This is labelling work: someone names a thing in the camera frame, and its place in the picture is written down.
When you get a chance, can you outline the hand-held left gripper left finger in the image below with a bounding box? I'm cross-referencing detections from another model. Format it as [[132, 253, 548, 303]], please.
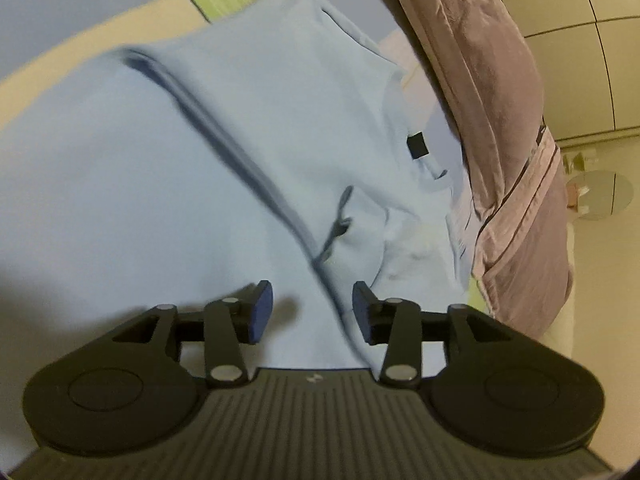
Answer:
[[112, 280, 275, 389]]

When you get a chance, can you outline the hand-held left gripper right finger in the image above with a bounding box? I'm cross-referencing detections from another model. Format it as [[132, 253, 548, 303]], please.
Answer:
[[351, 281, 512, 389]]

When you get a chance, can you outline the mauve quilt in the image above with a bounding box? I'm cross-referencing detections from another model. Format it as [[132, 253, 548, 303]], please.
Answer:
[[372, 0, 572, 341]]

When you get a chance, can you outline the round glass side table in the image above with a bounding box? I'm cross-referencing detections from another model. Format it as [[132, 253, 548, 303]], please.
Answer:
[[566, 170, 634, 221]]

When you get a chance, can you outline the patchwork patterned bed sheet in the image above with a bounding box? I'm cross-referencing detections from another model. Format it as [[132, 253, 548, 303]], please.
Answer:
[[0, 0, 496, 321]]

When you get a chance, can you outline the light blue shirt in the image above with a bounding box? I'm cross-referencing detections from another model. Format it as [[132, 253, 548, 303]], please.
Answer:
[[0, 0, 473, 372]]

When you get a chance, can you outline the cream panelled wardrobe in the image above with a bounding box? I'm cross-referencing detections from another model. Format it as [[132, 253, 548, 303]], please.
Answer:
[[480, 0, 640, 147]]

